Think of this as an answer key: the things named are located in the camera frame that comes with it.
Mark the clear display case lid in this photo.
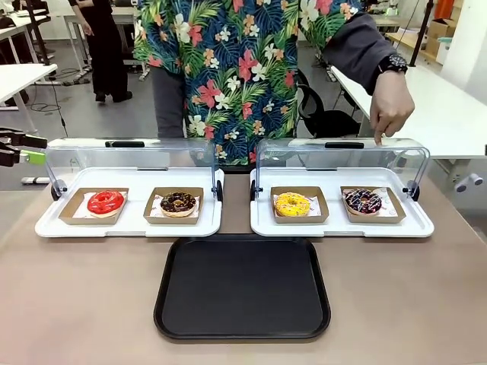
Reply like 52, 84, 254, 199
44, 137, 224, 202
254, 137, 431, 202

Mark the person's left forearm grey sleeve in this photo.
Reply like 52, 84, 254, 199
322, 11, 400, 97

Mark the brown cardboard donut tray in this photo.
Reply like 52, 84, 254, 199
339, 186, 408, 224
142, 186, 205, 226
58, 186, 130, 226
270, 186, 330, 224

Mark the red glazed donut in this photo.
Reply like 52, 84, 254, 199
87, 189, 127, 219

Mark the chocolate sprinkled donut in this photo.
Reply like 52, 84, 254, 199
159, 191, 198, 218

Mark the black plastic serving tray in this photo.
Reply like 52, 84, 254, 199
153, 233, 332, 341

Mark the yellow glazed donut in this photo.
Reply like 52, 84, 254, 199
273, 192, 313, 218

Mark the dark purple drizzled donut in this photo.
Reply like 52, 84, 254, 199
344, 187, 383, 216

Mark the person's left hand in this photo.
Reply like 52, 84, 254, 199
369, 69, 416, 148

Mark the white office table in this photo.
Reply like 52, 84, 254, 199
0, 62, 59, 112

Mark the white display case base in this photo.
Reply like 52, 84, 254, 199
249, 166, 436, 239
34, 166, 226, 239

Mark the person in black clothes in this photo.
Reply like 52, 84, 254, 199
67, 0, 134, 104

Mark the person in floral shirt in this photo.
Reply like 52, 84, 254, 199
132, 0, 361, 168

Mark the black office chair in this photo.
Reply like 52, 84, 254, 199
295, 69, 361, 138

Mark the black wristwatch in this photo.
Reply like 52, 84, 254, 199
377, 54, 409, 76

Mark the black stand pole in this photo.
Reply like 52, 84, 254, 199
407, 0, 435, 68

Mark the long white table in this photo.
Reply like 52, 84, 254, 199
329, 65, 487, 161

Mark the brown cardboard box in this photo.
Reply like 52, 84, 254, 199
425, 17, 458, 55

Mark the grey table leg caster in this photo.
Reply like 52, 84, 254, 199
454, 172, 485, 193

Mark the black floor cable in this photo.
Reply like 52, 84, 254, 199
29, 71, 70, 138

